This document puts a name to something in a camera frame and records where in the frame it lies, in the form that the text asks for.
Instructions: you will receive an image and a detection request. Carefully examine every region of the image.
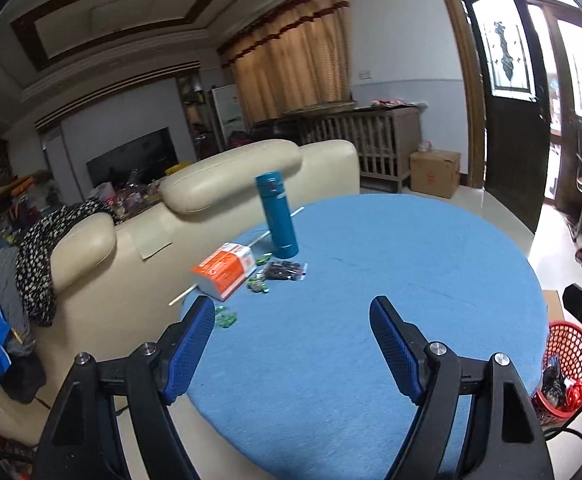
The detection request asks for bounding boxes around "tan curtain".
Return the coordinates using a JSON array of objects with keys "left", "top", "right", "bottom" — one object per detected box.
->
[{"left": 219, "top": 0, "right": 352, "bottom": 123}]

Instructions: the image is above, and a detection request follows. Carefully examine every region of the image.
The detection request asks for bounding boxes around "black television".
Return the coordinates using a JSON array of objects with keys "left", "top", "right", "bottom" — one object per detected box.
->
[{"left": 86, "top": 127, "right": 179, "bottom": 188}]

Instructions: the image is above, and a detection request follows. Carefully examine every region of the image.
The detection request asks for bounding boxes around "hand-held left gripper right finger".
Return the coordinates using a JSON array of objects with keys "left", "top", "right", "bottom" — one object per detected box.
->
[{"left": 369, "top": 295, "right": 556, "bottom": 480}]

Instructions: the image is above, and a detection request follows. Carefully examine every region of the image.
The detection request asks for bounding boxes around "wooden display shelf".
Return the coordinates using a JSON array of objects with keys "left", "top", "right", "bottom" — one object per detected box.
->
[{"left": 177, "top": 72, "right": 222, "bottom": 156}]

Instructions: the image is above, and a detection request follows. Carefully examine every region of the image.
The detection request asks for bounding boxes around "grey garment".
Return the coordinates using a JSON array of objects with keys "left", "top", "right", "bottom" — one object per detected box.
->
[{"left": 0, "top": 247, "right": 36, "bottom": 346}]

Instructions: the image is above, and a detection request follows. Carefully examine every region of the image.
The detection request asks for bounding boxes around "white standing air conditioner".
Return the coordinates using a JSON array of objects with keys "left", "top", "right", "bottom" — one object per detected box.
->
[{"left": 210, "top": 85, "right": 249, "bottom": 148}]

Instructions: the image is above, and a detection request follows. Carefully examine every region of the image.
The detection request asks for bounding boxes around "cream leather sofa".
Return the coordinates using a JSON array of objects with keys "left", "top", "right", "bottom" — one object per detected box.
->
[{"left": 33, "top": 139, "right": 362, "bottom": 446}]

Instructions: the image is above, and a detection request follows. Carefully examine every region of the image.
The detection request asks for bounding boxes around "dark door with stained glass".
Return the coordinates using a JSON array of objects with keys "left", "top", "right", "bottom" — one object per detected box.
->
[{"left": 463, "top": 0, "right": 552, "bottom": 233}]

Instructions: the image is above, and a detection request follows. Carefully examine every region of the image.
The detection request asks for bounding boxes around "flat cardboard sheet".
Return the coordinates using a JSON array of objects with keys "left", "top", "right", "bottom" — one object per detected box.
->
[{"left": 541, "top": 290, "right": 566, "bottom": 323}]

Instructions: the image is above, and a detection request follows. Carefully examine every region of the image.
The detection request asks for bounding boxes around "cardboard box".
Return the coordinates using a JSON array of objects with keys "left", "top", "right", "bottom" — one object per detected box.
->
[{"left": 410, "top": 150, "right": 462, "bottom": 199}]

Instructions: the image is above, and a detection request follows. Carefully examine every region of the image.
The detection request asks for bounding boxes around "dark patterned packet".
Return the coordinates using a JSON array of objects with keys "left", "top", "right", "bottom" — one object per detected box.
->
[{"left": 263, "top": 260, "right": 308, "bottom": 282}]

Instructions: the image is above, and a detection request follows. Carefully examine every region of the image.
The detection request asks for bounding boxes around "orange and white box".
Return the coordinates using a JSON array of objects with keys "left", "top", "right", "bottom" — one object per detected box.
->
[{"left": 191, "top": 242, "right": 256, "bottom": 302}]

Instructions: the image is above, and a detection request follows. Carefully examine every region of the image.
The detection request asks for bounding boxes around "black and white floral cloth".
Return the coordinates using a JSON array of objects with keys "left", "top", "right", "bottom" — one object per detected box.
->
[{"left": 15, "top": 199, "right": 122, "bottom": 328}]

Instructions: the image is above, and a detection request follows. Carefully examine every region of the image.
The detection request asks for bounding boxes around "red plastic mesh basket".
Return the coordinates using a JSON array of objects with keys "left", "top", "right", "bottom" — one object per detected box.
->
[{"left": 531, "top": 321, "right": 582, "bottom": 427}]

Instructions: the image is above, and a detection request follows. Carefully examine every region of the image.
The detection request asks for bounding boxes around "wooden crib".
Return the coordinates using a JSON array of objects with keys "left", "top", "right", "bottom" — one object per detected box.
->
[{"left": 298, "top": 106, "right": 422, "bottom": 193}]

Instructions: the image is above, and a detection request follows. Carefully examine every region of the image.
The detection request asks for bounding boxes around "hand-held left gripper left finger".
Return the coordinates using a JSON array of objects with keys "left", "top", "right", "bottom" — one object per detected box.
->
[{"left": 33, "top": 294, "right": 216, "bottom": 480}]

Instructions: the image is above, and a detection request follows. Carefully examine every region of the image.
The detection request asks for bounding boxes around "teal thermos bottle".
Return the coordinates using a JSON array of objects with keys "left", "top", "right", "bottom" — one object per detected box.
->
[{"left": 256, "top": 171, "right": 300, "bottom": 259}]

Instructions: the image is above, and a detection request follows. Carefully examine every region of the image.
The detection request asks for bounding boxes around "blue tablecloth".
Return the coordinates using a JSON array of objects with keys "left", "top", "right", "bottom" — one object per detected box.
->
[{"left": 181, "top": 194, "right": 549, "bottom": 468}]

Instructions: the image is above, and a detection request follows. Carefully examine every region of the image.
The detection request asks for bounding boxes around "pink cloth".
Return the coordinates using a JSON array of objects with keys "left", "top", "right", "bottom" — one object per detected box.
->
[{"left": 371, "top": 97, "right": 429, "bottom": 109}]

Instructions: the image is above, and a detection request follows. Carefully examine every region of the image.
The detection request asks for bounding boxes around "black cable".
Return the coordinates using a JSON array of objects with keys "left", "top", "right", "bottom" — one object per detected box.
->
[{"left": 546, "top": 425, "right": 582, "bottom": 456}]

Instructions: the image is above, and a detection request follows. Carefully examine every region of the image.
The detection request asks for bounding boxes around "green candy wrapper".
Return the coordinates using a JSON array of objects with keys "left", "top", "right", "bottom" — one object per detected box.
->
[
  {"left": 213, "top": 306, "right": 238, "bottom": 329},
  {"left": 247, "top": 270, "right": 272, "bottom": 293}
]

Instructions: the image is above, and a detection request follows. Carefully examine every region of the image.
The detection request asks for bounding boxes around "black plastic bag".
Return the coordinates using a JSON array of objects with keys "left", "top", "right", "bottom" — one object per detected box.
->
[{"left": 541, "top": 357, "right": 568, "bottom": 407}]

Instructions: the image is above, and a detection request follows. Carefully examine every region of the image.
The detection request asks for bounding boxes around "thin white rod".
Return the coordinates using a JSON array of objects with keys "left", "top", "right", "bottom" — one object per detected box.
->
[{"left": 168, "top": 206, "right": 305, "bottom": 307}]

